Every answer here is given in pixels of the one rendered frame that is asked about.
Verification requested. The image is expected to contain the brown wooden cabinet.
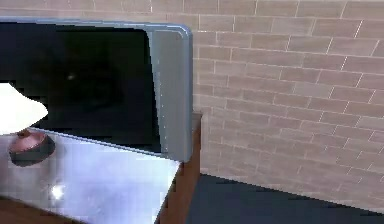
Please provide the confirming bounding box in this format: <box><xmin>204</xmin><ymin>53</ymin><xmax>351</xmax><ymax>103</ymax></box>
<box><xmin>0</xmin><ymin>112</ymin><xmax>204</xmax><ymax>224</ymax></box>

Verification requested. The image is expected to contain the grey framed television set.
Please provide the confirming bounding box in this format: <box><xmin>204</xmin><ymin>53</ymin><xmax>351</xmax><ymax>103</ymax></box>
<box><xmin>0</xmin><ymin>17</ymin><xmax>194</xmax><ymax>164</ymax></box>

